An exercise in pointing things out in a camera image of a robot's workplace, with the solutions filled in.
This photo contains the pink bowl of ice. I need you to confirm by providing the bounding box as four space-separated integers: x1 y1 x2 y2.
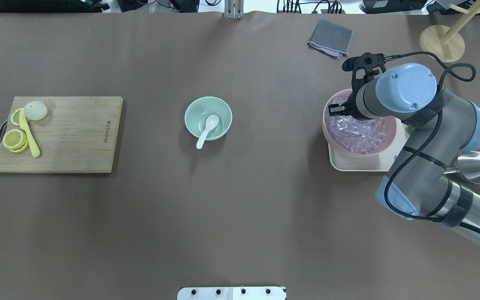
322 89 399 158

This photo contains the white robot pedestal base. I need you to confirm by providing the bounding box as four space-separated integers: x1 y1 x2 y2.
177 286 287 300

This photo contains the wooden mug tree stand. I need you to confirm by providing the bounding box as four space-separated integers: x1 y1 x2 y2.
419 0 480 63

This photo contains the beige plastic tray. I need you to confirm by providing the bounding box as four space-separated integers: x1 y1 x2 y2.
328 123 410 173

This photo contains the aluminium frame post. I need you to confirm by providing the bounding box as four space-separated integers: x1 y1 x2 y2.
223 0 244 20

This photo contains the grey folded cloth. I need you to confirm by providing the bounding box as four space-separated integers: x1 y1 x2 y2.
307 20 355 59

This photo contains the metal ice scoop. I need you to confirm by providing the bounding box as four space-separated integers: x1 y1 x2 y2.
444 151 480 185

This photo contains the yellow plastic knife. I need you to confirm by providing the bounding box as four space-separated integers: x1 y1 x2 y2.
19 108 41 158

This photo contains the white ceramic spoon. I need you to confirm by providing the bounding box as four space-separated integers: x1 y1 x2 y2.
196 114 220 150

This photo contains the light green ceramic bowl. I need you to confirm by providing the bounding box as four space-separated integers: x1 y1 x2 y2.
184 96 233 141

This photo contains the lemon slice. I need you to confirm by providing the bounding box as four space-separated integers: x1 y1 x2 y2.
2 129 27 150
10 108 22 127

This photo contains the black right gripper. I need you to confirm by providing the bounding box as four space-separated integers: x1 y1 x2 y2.
328 93 359 120

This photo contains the bamboo cutting board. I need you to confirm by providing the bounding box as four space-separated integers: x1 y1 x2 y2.
0 96 123 173

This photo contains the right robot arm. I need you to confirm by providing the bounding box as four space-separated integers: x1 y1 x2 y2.
327 63 480 245

